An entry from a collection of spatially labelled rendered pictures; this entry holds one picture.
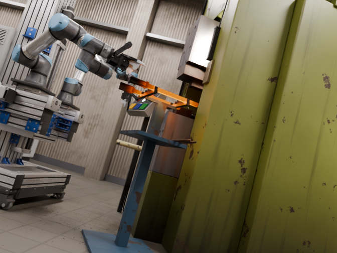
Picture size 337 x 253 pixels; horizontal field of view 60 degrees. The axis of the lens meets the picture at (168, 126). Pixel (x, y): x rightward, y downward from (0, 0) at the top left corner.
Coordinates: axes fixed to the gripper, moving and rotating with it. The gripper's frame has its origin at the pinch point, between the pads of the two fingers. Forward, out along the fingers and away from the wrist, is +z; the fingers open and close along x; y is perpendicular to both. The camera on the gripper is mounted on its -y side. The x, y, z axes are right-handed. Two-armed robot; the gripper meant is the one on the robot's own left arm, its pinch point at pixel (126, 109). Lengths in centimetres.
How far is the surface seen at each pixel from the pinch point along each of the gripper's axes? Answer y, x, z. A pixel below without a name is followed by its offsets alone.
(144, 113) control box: -17.8, -0.6, -0.7
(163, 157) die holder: -51, 54, 35
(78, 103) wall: 164, -265, -30
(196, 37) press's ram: -50, 44, -63
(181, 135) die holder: -59, 51, 16
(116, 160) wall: 63, -265, 53
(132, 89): -24, 87, 0
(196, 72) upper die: -56, 36, -38
